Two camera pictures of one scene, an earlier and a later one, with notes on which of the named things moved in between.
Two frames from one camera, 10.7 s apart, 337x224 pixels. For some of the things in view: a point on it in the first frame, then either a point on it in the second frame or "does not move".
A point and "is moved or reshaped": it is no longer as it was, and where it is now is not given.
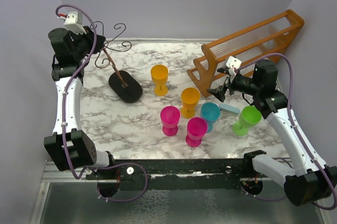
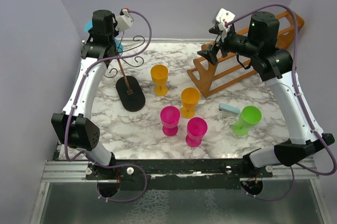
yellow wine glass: (190, 97) does not move
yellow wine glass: (159, 74) does not move
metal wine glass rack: (123, 84) is moved or reshaped
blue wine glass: (210, 112) -> (88, 25)
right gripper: (219, 92) -> (210, 54)
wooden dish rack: (235, 55) does not move
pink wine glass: (197, 127) does not move
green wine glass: (249, 116) does not move
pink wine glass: (170, 116) does not move
